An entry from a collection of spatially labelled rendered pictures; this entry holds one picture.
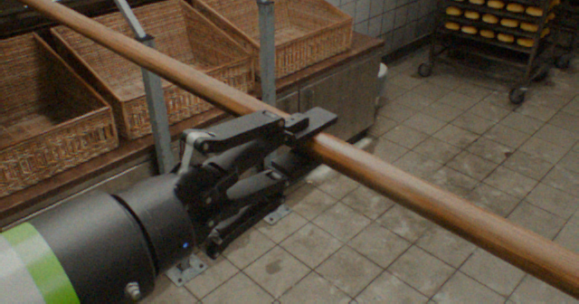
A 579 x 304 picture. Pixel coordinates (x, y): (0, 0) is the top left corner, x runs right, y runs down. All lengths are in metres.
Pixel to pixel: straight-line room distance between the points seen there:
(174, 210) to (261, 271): 1.62
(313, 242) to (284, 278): 0.22
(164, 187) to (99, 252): 0.07
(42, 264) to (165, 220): 0.09
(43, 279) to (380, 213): 2.01
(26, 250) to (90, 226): 0.04
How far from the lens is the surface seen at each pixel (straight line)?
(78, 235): 0.37
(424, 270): 2.07
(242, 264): 2.03
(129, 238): 0.37
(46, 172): 1.64
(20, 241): 0.37
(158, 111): 1.60
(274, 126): 0.45
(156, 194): 0.39
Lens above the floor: 1.47
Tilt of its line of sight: 33 degrees down
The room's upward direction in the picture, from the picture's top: straight up
